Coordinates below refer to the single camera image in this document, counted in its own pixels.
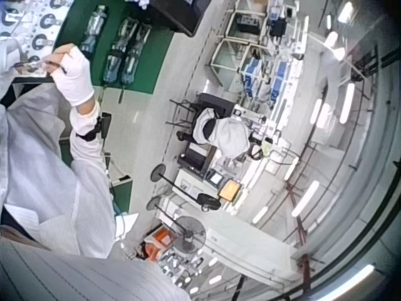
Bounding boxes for white workbench with equipment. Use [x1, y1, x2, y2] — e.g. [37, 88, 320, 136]
[174, 147, 246, 217]

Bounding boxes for green work mat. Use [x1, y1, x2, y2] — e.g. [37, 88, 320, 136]
[55, 0, 175, 95]

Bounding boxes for clear plastic bottle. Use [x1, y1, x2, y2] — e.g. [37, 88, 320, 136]
[78, 4, 109, 57]

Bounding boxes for white paper sheet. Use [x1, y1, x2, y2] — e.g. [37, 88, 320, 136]
[114, 212, 140, 241]

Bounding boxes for person's right hand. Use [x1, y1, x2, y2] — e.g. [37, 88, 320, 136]
[43, 43, 95, 107]

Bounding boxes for black box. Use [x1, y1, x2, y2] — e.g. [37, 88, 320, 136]
[147, 0, 209, 37]

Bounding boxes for green board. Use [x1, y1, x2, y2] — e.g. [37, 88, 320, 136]
[109, 176, 134, 214]

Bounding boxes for black stool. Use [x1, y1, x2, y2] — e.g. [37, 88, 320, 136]
[165, 92, 236, 145]

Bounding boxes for row of ceiling lights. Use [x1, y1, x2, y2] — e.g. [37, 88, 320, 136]
[250, 0, 377, 297]

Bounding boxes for orange crate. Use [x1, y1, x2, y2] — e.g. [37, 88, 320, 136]
[142, 224, 177, 263]

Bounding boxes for thin metal tweezers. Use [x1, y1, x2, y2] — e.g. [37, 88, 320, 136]
[12, 60, 68, 75]

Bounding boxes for grey standing fan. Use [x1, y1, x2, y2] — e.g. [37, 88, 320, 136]
[145, 196, 208, 255]

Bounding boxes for yellow tray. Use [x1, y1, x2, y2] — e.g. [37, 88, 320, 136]
[217, 179, 243, 202]

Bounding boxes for white tray of black round parts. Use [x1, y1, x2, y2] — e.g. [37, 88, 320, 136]
[0, 0, 75, 76]

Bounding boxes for black standing fan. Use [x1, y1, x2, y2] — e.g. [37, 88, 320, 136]
[149, 162, 222, 213]

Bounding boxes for rack with blue bins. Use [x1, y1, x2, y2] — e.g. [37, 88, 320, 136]
[239, 0, 310, 111]

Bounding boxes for black wrist band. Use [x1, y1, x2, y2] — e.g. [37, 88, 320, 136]
[75, 112, 113, 142]

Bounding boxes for white metal frame cart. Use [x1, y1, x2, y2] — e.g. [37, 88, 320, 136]
[205, 0, 274, 92]

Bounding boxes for blue grey power tool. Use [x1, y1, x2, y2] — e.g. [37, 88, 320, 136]
[102, 17, 138, 83]
[120, 22, 153, 85]

